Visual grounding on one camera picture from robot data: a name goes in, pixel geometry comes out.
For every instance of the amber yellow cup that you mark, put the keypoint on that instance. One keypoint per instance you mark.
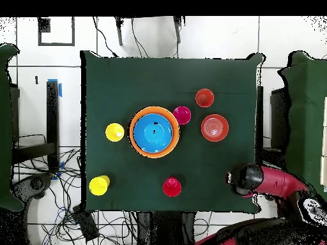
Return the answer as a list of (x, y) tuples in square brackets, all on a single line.
[(113, 134)]

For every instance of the pink cup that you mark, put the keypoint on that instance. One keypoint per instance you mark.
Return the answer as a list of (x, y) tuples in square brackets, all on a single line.
[(182, 115)]

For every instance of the blue bowl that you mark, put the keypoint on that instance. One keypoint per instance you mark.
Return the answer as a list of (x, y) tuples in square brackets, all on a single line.
[(153, 143)]

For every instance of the bright yellow cup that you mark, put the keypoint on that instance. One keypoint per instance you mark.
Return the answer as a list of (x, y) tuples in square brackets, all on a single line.
[(98, 186)]

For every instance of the orange cup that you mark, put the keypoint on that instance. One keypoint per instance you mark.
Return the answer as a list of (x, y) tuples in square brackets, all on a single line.
[(204, 98)]

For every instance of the black metal stand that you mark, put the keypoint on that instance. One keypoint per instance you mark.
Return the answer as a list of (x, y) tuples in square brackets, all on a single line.
[(52, 114)]

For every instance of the black cabinet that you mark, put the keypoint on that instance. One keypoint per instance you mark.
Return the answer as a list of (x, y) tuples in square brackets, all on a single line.
[(14, 114), (279, 120)]

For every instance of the grey office chair base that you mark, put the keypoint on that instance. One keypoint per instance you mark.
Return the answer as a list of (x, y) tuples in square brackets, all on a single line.
[(33, 183)]

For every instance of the black metal post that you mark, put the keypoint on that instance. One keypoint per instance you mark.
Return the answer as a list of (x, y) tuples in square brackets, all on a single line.
[(260, 122)]

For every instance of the red cup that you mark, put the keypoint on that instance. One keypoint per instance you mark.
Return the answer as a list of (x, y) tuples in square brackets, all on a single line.
[(172, 190)]

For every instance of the blue tape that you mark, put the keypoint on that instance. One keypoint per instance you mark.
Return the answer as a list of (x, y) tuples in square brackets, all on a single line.
[(60, 89)]

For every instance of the large yellow-orange bowl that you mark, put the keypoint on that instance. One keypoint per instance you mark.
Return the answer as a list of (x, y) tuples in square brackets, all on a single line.
[(131, 135)]

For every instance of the small orange bowl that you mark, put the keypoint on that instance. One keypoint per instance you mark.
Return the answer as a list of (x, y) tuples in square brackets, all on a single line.
[(214, 127)]

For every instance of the green cloth side table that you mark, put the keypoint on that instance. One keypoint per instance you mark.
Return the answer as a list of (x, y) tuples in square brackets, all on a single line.
[(306, 114), (5, 127)]

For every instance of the dark green table cloth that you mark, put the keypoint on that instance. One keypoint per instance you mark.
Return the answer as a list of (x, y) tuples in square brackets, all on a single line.
[(153, 71)]

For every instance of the grey square floor frame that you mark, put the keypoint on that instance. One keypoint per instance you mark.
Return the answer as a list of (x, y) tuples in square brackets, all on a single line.
[(56, 44)]

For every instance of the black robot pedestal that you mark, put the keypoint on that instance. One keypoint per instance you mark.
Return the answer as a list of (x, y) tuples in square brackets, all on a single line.
[(166, 229)]

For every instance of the grey metal leg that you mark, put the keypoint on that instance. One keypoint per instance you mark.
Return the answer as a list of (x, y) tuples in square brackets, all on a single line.
[(119, 33), (177, 30)]

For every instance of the black power adapter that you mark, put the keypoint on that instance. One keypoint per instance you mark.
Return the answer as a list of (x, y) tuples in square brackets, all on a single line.
[(85, 224)]

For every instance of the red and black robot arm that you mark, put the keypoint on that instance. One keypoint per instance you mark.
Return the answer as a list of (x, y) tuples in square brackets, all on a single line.
[(278, 182)]

